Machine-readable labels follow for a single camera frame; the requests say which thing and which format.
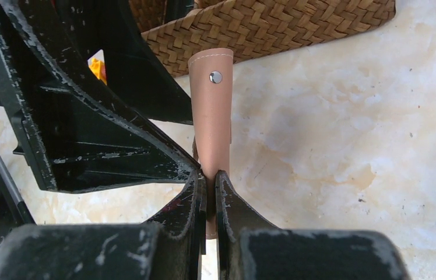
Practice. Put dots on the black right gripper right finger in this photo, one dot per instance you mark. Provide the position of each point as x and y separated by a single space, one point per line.
233 215

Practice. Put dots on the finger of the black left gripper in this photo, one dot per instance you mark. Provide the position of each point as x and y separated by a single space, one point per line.
75 133
134 73

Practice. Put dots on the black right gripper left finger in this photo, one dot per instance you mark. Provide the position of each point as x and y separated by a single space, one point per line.
172 240

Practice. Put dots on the brown leather card holder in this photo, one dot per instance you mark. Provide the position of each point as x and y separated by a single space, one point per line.
211 87

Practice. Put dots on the yellow red toy car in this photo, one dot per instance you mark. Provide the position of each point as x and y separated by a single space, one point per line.
98 69

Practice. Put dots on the brown wicker divided basket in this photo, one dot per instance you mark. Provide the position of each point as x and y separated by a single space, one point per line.
252 29

